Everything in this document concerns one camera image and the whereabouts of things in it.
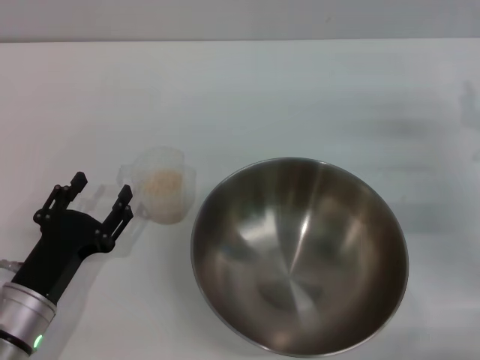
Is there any white uncooked rice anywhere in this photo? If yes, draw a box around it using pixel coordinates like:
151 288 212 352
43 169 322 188
143 168 185 219

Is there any clear plastic measuring cup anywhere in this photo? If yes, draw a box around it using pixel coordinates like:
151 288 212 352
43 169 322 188
118 145 198 226

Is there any stainless steel mixing bowl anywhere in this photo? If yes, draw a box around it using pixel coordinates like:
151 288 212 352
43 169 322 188
190 157 410 358

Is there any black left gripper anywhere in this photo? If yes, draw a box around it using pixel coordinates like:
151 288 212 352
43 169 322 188
10 171 135 305

